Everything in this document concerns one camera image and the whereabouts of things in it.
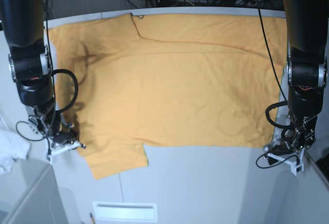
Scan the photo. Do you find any grey plastic bin right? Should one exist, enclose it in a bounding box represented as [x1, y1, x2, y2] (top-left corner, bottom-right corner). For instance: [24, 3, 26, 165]
[266, 155, 328, 223]

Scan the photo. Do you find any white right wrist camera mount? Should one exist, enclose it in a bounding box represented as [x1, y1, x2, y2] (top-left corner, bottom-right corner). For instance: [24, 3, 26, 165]
[46, 140, 86, 165]

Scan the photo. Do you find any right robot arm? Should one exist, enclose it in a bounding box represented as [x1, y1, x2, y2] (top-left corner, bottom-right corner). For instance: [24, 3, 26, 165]
[1, 0, 78, 147]

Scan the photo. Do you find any grey plastic bin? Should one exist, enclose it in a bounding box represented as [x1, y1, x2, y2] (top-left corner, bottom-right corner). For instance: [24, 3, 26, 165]
[1, 159, 68, 223]
[266, 155, 328, 223]

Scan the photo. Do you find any orange yellow T-shirt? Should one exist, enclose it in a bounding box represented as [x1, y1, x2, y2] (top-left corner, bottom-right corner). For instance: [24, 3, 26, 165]
[49, 14, 287, 179]

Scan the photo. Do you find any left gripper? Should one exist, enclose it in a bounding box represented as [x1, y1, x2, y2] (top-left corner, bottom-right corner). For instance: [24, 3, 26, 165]
[267, 111, 318, 156]

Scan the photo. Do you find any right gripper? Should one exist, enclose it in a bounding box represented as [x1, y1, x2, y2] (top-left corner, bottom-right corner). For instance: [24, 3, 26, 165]
[28, 103, 80, 148]

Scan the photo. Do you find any white crumpled cloth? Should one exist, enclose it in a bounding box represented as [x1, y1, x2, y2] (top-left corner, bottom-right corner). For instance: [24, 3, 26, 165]
[1, 128, 31, 175]

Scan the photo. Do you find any grey plastic bin left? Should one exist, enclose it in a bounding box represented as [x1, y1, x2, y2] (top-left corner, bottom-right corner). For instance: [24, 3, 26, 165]
[1, 159, 68, 223]

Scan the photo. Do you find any black keyboard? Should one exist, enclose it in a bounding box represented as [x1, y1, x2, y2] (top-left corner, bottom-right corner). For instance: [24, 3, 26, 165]
[316, 156, 329, 181]

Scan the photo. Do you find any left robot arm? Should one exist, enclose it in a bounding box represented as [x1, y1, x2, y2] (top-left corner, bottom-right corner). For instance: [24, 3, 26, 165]
[281, 0, 328, 151]

